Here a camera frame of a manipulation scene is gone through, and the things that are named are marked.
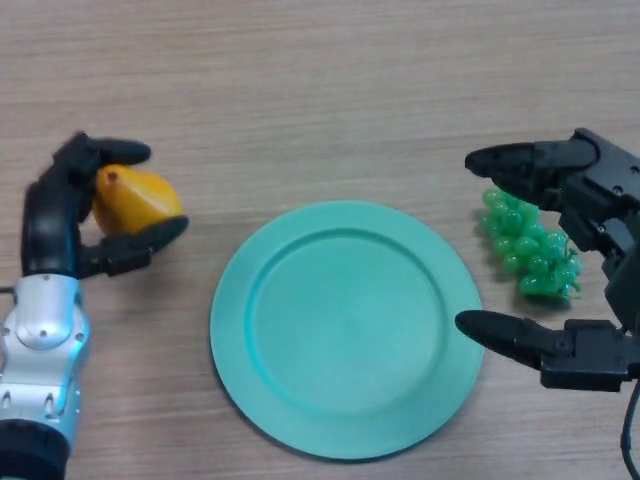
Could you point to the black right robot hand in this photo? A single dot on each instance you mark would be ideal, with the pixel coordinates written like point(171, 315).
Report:
point(615, 200)

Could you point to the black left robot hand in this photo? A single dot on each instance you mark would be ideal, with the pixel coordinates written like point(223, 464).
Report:
point(47, 225)

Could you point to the yellow pear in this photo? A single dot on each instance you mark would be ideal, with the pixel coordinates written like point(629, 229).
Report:
point(135, 205)

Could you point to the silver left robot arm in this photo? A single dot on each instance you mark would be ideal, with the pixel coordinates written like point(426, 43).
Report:
point(45, 360)

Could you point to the teal green round plate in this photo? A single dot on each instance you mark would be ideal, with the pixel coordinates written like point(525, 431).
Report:
point(345, 330)

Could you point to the green grape bunch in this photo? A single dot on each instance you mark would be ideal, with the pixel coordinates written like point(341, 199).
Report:
point(525, 245)

